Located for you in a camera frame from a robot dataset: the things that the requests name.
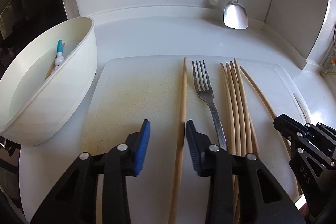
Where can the wall power outlet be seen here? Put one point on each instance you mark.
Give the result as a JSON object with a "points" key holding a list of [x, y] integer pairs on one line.
{"points": [[328, 67]]}

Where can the teal white handled spoon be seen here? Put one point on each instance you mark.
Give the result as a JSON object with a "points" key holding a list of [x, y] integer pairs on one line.
{"points": [[59, 54]]}

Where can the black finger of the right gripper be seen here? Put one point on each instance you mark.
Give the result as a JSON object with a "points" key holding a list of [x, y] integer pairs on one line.
{"points": [[287, 127]]}

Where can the white plastic cutting board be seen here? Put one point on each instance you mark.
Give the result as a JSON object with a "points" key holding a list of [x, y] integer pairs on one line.
{"points": [[130, 90]]}

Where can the white round bowl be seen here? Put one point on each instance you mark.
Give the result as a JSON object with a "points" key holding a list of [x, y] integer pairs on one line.
{"points": [[34, 109]]}

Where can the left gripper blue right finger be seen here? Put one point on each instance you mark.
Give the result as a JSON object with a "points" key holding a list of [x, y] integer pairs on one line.
{"points": [[198, 144]]}

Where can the metal fork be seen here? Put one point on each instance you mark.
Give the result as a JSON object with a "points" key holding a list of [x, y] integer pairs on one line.
{"points": [[204, 91]]}

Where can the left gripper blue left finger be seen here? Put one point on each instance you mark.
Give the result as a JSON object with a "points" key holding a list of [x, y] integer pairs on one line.
{"points": [[137, 147]]}

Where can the wooden chopstick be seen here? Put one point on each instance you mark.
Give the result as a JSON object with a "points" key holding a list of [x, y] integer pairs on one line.
{"points": [[232, 142], [242, 140], [180, 148], [237, 138], [51, 69], [252, 145], [266, 104]]}

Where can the steel spatula turner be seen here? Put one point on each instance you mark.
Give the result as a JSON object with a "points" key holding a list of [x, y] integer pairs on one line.
{"points": [[235, 15]]}

